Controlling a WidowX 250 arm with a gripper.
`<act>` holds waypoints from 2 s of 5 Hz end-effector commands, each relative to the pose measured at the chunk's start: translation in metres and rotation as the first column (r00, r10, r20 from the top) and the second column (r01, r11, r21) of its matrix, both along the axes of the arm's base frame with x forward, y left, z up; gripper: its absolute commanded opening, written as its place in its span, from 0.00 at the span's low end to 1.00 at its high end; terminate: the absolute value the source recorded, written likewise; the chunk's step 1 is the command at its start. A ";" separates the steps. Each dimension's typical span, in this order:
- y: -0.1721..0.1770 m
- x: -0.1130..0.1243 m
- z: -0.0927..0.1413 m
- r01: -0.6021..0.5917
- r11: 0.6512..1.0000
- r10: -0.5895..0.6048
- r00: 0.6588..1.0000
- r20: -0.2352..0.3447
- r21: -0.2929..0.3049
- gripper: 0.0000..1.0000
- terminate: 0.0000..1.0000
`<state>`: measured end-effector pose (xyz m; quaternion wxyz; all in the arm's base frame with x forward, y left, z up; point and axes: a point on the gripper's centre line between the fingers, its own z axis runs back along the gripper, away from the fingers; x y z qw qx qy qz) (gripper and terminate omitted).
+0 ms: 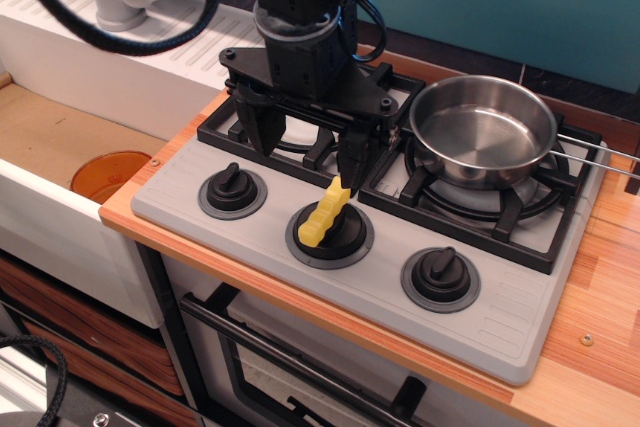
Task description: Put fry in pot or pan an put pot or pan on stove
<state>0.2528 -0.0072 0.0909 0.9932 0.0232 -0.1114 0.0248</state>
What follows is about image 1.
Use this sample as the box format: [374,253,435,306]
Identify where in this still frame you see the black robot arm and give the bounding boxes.
[220,0,399,191]

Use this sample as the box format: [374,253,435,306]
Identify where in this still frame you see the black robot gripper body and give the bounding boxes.
[219,34,399,143]

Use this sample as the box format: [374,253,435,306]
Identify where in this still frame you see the black left stove knob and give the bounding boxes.
[198,162,268,221]

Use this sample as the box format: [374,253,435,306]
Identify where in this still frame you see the white toy sink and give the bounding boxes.
[1,0,261,328]

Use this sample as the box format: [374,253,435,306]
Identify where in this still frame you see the oven door with handle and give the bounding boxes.
[178,281,501,427]

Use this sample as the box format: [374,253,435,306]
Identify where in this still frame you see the black burner grate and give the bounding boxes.
[197,64,425,191]
[358,125,603,274]

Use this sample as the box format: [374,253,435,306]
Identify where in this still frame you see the wooden drawer fronts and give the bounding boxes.
[1,252,198,426]

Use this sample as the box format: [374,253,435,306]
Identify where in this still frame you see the black right stove knob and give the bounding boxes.
[400,246,481,314]

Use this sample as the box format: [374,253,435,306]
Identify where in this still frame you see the grey toy stove top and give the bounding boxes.
[129,64,612,388]

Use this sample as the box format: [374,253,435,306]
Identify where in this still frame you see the black right burner grate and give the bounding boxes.
[358,125,603,274]

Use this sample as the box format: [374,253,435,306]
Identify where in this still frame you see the black left burner grate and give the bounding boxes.
[197,64,425,191]

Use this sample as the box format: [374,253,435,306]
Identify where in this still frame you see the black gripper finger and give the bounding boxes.
[234,82,285,156]
[337,127,384,197]

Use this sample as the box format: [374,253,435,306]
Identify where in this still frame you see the black middle stove knob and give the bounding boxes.
[285,202,375,270]

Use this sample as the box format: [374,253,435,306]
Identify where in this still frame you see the orange plastic plate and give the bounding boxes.
[70,150,151,204]

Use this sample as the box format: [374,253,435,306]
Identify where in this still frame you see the black braided cable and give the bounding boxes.
[0,0,222,57]

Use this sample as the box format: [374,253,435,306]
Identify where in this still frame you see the black stove knob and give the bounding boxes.
[198,162,268,221]
[285,202,375,270]
[400,246,481,314]

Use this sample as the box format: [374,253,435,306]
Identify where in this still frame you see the stainless steel pan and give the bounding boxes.
[408,75,639,190]

